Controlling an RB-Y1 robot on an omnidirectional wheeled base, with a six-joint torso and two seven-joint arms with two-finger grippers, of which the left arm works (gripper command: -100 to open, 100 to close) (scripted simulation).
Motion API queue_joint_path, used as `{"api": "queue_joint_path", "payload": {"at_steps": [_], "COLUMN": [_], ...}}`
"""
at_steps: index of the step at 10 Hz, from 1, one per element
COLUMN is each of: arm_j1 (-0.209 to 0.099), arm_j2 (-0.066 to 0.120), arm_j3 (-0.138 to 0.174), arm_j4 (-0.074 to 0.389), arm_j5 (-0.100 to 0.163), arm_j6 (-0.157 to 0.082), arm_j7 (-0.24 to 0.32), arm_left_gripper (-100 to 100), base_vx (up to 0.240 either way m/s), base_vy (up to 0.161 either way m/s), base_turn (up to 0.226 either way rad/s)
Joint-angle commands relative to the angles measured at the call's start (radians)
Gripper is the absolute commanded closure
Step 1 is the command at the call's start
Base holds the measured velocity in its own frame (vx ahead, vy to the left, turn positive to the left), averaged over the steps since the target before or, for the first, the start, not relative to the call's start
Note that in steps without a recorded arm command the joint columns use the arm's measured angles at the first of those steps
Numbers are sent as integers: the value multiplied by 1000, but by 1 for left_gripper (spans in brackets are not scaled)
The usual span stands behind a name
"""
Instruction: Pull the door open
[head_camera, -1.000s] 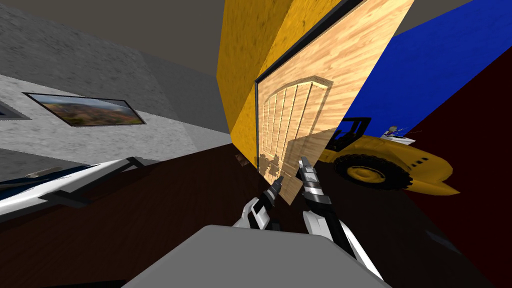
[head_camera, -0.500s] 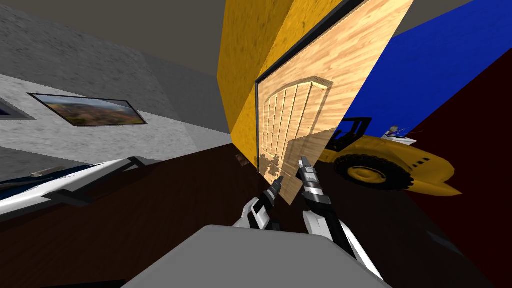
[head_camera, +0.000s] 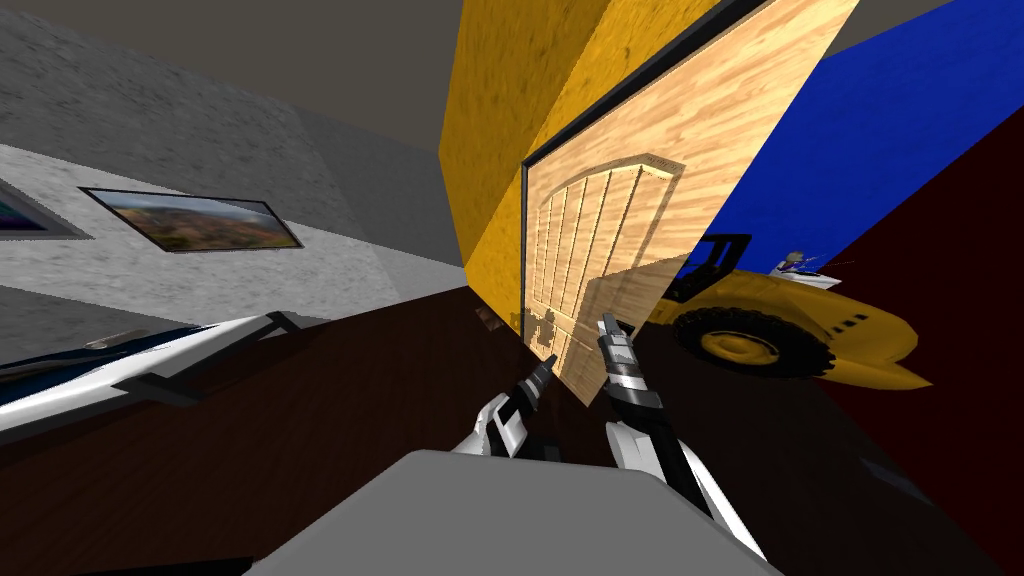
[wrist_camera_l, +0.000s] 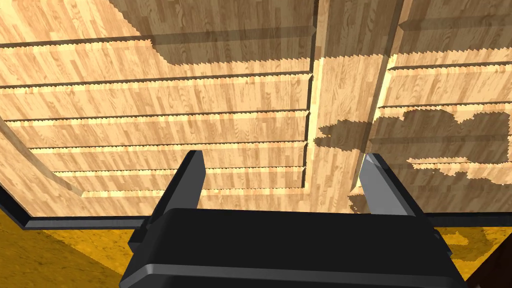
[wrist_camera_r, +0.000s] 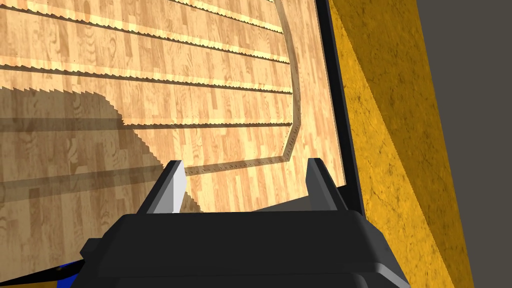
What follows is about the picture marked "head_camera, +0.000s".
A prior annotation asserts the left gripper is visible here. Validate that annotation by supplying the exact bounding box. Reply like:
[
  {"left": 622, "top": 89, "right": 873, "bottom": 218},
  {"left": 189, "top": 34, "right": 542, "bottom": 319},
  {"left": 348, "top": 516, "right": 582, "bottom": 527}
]
[{"left": 521, "top": 353, "right": 560, "bottom": 406}]

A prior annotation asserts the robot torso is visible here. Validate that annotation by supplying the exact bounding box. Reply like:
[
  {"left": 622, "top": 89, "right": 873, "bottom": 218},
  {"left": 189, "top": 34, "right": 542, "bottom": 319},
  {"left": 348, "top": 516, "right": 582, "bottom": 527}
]
[{"left": 243, "top": 448, "right": 784, "bottom": 576}]

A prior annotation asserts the framed landscape picture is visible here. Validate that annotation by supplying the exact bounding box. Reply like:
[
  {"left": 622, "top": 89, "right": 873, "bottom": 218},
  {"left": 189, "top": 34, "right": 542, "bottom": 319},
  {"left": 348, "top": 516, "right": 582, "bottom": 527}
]
[{"left": 78, "top": 186, "right": 306, "bottom": 255}]

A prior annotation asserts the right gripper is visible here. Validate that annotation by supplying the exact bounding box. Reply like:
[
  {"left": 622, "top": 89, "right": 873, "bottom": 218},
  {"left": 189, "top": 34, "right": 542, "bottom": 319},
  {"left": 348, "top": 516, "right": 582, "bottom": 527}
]
[{"left": 596, "top": 312, "right": 639, "bottom": 371}]

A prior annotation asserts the dark framed picture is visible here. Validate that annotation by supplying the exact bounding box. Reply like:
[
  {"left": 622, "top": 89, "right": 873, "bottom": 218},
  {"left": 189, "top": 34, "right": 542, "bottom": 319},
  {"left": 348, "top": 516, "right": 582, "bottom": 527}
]
[{"left": 0, "top": 177, "right": 94, "bottom": 243}]

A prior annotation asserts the white table with black frame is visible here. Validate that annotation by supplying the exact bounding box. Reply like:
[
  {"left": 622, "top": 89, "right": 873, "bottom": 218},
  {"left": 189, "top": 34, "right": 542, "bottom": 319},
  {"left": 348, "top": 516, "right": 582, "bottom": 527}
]
[{"left": 0, "top": 310, "right": 331, "bottom": 438}]

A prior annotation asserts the yellow toy wheel loader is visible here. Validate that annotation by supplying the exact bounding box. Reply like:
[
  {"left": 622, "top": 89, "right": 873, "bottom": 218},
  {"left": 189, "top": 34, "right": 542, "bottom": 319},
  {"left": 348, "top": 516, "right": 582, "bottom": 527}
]
[{"left": 646, "top": 232, "right": 934, "bottom": 393}]

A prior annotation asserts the light wooden door leaf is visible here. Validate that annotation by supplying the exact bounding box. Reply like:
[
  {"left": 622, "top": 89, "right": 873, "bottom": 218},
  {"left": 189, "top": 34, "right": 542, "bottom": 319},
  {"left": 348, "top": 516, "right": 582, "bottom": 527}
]
[{"left": 521, "top": 0, "right": 862, "bottom": 408}]

